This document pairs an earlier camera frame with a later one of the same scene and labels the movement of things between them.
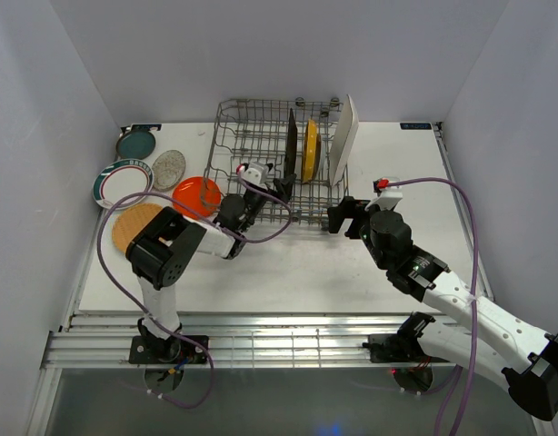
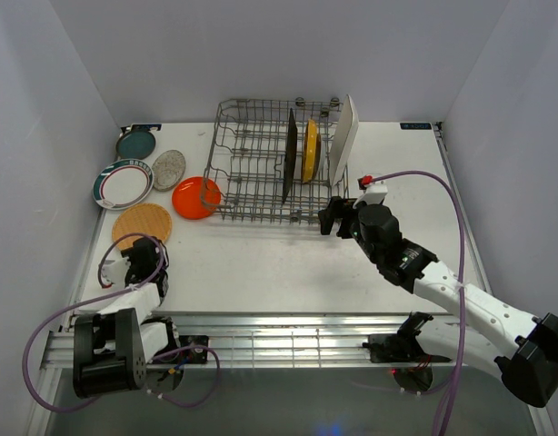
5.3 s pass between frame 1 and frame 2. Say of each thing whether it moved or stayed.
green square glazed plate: stayed
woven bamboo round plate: stayed
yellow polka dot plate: stayed
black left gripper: moved
